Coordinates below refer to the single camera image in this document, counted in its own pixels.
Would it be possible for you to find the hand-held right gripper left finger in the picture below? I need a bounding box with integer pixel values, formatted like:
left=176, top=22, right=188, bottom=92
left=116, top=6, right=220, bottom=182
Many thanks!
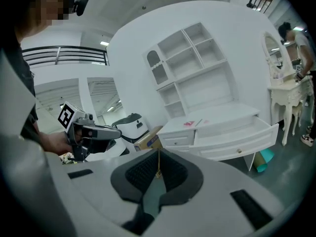
left=44, top=148, right=160, bottom=237

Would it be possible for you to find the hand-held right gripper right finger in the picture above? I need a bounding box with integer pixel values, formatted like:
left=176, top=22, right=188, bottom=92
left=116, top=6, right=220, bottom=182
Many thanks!
left=138, top=148, right=296, bottom=237

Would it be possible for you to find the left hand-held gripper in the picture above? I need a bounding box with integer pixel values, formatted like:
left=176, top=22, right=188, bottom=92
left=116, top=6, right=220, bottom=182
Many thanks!
left=58, top=101, right=123, bottom=161

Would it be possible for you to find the white drawer with knob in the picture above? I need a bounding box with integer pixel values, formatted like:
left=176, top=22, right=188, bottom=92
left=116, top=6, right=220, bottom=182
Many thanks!
left=189, top=116, right=279, bottom=161

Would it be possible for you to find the white desk drawer base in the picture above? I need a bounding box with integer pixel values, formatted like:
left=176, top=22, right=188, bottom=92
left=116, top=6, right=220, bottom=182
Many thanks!
left=157, top=128, right=257, bottom=172

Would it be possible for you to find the white table top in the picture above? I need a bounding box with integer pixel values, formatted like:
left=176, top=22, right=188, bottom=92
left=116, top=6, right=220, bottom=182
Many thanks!
left=157, top=102, right=261, bottom=135

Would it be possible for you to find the person's left hand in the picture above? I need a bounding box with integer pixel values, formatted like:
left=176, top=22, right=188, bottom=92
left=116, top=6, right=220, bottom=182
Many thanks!
left=40, top=129, right=82, bottom=156

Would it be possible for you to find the white vacuum appliance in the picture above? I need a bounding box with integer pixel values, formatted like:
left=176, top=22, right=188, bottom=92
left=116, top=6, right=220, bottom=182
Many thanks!
left=111, top=112, right=150, bottom=144

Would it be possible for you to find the brown cardboard box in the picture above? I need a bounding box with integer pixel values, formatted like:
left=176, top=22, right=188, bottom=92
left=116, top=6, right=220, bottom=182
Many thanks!
left=133, top=125, right=164, bottom=153

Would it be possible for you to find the brown paper roll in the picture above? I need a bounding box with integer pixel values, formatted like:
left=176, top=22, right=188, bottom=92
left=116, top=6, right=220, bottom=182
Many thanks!
left=251, top=151, right=265, bottom=170

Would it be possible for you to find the teal paper roll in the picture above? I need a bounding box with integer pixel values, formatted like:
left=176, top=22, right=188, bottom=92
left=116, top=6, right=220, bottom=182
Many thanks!
left=255, top=148, right=276, bottom=174

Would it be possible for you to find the black balcony railing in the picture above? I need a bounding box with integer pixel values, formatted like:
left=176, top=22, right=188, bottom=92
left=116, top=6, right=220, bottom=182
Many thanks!
left=21, top=45, right=110, bottom=67

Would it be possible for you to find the cream vanity stool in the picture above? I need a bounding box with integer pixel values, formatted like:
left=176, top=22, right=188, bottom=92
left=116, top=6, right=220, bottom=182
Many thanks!
left=290, top=102, right=305, bottom=136

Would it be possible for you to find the white shelf hutch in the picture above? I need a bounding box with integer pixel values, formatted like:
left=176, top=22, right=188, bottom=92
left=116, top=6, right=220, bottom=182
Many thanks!
left=142, top=22, right=238, bottom=120

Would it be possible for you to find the cream vanity table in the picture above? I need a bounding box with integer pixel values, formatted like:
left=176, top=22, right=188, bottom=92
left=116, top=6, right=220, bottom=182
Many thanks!
left=267, top=76, right=315, bottom=147

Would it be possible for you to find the person's head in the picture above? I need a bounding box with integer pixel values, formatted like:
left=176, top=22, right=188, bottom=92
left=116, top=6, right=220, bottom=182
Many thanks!
left=13, top=0, right=76, bottom=43

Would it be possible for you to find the oval vanity mirror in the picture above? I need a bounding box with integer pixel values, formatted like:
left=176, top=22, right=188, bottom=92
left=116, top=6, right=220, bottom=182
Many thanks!
left=261, top=31, right=294, bottom=78

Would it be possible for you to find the yellow tag strap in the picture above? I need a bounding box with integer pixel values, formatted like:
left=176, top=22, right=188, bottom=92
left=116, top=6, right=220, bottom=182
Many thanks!
left=155, top=149, right=164, bottom=179

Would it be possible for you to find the black head-mounted camera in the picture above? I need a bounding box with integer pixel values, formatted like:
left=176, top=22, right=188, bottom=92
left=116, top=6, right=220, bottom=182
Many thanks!
left=71, top=0, right=90, bottom=17

